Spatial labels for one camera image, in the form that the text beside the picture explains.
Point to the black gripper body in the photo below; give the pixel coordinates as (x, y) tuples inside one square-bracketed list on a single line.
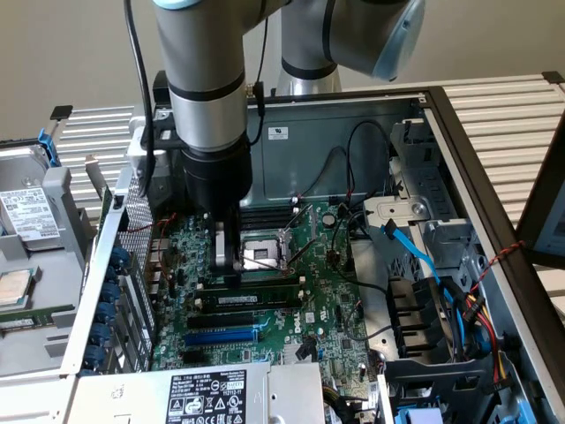
[(218, 176)]

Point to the green RAM stick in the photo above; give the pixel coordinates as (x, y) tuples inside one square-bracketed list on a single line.
[(31, 319), (273, 293)]

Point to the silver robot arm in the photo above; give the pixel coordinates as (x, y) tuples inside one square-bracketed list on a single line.
[(198, 66)]

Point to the RAM slot white latches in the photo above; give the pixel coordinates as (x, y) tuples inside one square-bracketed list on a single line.
[(269, 219), (199, 304), (273, 282), (269, 207)]

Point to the CPU socket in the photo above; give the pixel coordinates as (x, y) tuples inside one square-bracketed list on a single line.
[(265, 254)]

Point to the thin metal locking lever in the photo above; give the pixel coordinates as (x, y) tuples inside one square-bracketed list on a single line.
[(265, 264)]

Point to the white case label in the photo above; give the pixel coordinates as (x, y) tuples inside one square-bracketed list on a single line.
[(278, 133)]

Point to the long black expansion slot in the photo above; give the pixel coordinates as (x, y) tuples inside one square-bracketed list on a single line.
[(220, 321)]

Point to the open metal PC case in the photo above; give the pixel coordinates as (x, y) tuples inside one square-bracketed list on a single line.
[(309, 168)]

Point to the blue expansion slot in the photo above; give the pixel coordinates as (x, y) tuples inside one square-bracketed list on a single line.
[(220, 338)]

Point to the green motherboard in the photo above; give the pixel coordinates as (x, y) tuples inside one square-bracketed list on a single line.
[(322, 282)]

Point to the coin battery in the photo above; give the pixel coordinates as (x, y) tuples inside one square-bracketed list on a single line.
[(329, 219)]

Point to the black box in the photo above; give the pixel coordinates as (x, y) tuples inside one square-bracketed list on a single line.
[(160, 90)]

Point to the blue card retention clip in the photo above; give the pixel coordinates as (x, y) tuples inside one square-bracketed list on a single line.
[(111, 293), (119, 258), (106, 313), (100, 335), (94, 355)]

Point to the short black expansion slot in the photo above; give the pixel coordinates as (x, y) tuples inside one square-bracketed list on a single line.
[(193, 357)]

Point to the black slat end cap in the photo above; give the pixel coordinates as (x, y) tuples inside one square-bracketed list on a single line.
[(554, 77), (62, 112)]

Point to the grey power supply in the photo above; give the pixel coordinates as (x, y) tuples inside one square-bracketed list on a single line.
[(132, 393)]

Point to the grey parts rack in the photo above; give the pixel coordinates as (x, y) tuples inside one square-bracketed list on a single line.
[(57, 274)]

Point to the black plastic fan shroud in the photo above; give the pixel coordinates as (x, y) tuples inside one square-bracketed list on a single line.
[(415, 309)]

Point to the silver hard disk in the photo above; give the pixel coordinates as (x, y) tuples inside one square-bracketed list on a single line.
[(24, 209)]

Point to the metal disk bay cage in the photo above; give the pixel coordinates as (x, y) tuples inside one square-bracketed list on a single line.
[(424, 185)]

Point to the silver CPU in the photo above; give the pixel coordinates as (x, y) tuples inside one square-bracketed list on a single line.
[(14, 288)]

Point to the dark metal disk bay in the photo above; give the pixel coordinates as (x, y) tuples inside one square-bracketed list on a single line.
[(441, 384)]

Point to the blue plastic disk carrier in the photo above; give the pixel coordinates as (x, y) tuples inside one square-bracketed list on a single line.
[(419, 416)]

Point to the black framed monitor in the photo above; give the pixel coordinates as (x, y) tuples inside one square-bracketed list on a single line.
[(543, 212)]

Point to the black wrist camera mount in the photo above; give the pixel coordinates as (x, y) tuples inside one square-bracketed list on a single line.
[(165, 134)]

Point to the graphics card with bracket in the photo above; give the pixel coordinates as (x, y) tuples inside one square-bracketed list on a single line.
[(92, 170)]

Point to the blue plastic disk rail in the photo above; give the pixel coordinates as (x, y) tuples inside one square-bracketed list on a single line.
[(49, 148)]

